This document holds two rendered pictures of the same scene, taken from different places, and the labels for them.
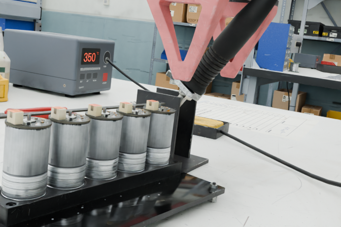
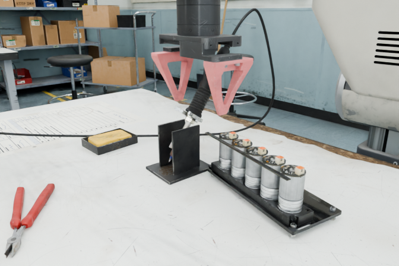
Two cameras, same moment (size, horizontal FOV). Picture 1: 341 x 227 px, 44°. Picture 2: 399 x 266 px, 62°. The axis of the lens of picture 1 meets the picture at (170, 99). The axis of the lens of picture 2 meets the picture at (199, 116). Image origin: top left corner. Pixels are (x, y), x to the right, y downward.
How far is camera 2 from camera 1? 45 cm
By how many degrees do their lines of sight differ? 67
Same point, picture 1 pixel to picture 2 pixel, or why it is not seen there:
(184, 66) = (226, 106)
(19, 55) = not seen: outside the picture
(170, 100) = (195, 129)
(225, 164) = not seen: hidden behind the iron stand
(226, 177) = (213, 155)
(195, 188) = not seen: hidden behind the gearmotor
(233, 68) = (181, 94)
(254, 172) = (204, 146)
